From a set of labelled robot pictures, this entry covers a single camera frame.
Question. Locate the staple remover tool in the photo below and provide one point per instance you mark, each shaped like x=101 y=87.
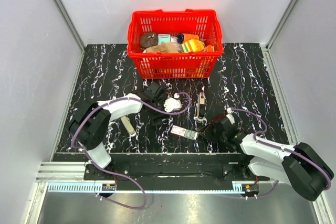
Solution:
x=200 y=107

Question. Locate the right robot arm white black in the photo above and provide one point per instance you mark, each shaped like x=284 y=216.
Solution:
x=296 y=165

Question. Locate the teal white small box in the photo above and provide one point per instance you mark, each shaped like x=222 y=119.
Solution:
x=163 y=38

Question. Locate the brown cardboard package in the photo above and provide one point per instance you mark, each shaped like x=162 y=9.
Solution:
x=163 y=48

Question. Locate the red staple box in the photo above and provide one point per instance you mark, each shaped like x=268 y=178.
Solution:
x=182 y=132

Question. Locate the yellow green box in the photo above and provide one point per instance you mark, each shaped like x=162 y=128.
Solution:
x=192 y=45

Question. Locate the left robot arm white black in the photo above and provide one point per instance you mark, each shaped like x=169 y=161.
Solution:
x=89 y=125

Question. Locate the orange snack packet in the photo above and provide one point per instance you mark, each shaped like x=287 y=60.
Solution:
x=209 y=48

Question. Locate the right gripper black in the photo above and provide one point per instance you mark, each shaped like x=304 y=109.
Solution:
x=207 y=131

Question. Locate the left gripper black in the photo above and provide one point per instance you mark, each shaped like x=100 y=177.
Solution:
x=160 y=118

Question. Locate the aluminium frame rail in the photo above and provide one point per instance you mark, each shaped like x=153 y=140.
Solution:
x=79 y=177

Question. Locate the brown round cookie pack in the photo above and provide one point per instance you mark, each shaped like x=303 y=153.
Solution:
x=148 y=40

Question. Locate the red plastic shopping basket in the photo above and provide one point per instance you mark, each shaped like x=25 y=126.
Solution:
x=192 y=65

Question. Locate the orange cylinder tube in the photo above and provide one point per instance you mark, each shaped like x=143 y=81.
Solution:
x=183 y=37

